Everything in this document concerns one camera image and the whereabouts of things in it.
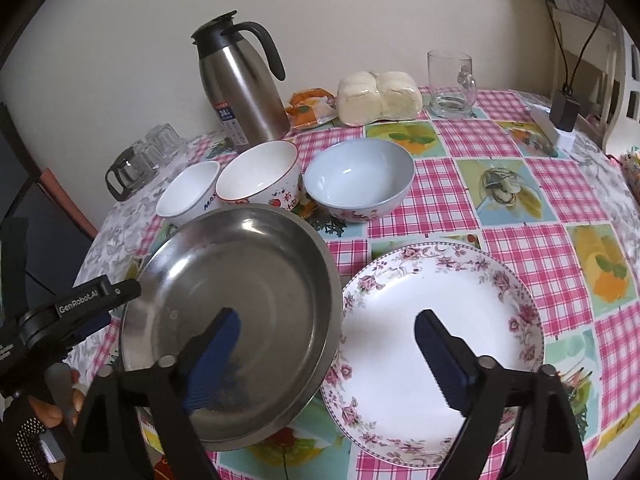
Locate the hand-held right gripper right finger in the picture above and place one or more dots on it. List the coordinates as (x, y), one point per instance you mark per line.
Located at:
(442, 360)

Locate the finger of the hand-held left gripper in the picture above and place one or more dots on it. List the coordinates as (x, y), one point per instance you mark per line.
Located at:
(95, 321)

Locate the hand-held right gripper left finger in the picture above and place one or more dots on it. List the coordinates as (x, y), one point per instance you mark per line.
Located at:
(215, 355)

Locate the white floral rim plate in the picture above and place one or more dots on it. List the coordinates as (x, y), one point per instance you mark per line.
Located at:
(395, 300)

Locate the steel basin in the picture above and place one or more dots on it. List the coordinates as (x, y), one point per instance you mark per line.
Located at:
(240, 270)

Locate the white bowl with red rim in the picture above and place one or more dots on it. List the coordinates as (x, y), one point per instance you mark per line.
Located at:
(255, 170)

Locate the person's left hand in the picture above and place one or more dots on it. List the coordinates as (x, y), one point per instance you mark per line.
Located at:
(20, 435)

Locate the dark brown-edged furniture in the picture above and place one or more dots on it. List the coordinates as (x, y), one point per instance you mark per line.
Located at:
(45, 220)

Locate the pink checkered tablecloth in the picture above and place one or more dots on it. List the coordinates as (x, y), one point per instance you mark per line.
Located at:
(505, 250)

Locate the glass coffee pot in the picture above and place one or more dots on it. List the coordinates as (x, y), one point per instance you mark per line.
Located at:
(130, 172)

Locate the small plain white bowl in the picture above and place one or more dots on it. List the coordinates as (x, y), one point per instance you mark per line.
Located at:
(187, 192)

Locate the white power strip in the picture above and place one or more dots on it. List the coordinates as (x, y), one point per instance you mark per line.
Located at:
(545, 126)

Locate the orange snack packet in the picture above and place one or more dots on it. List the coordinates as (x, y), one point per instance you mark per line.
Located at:
(305, 110)

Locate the stainless steel thermos jug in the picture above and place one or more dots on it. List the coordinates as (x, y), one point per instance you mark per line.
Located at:
(235, 85)

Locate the wrapped white bread pack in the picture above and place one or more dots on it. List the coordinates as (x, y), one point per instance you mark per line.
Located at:
(375, 97)

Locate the clear glass mug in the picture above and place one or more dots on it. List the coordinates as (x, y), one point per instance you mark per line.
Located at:
(445, 85)

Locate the black power adapter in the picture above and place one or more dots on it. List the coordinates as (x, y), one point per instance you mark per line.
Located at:
(564, 110)

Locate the white chair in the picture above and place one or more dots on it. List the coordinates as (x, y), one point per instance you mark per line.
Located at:
(625, 110)

